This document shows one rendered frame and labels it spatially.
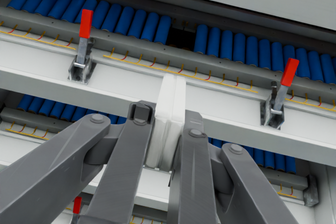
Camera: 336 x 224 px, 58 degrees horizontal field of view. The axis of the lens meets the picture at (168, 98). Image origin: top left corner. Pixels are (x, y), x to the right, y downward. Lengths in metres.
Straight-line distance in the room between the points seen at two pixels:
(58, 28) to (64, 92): 0.09
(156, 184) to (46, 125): 0.22
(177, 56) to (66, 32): 0.16
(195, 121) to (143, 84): 0.26
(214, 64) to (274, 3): 0.13
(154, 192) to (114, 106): 0.18
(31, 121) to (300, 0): 0.46
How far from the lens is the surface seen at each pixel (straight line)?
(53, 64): 0.45
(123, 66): 0.43
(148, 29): 0.47
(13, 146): 0.60
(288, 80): 0.42
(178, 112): 0.15
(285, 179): 0.60
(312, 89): 0.48
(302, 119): 0.47
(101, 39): 0.45
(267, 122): 0.42
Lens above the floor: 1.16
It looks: 34 degrees down
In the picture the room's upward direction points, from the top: 14 degrees clockwise
